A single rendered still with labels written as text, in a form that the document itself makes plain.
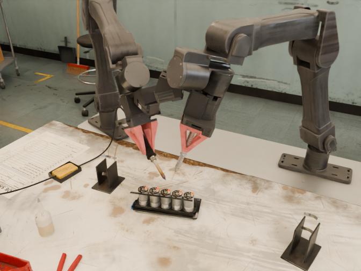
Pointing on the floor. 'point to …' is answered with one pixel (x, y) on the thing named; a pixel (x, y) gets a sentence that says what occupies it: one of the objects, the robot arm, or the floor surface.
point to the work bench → (115, 229)
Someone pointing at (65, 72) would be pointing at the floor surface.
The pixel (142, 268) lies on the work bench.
